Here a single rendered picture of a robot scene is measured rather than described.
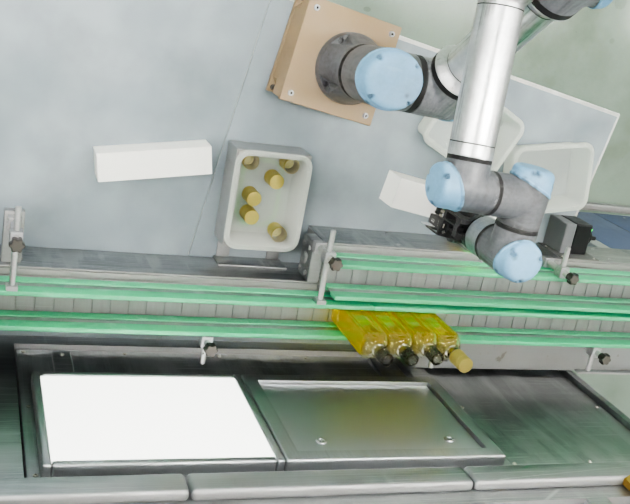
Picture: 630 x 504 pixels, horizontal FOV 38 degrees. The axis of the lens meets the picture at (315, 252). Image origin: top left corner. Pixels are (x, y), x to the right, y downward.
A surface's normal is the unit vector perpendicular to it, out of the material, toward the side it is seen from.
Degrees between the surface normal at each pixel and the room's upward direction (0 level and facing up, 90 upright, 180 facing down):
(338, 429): 90
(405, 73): 7
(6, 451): 90
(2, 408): 90
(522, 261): 0
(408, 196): 0
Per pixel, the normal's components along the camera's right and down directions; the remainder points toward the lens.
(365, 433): 0.18, -0.94
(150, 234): 0.32, 0.35
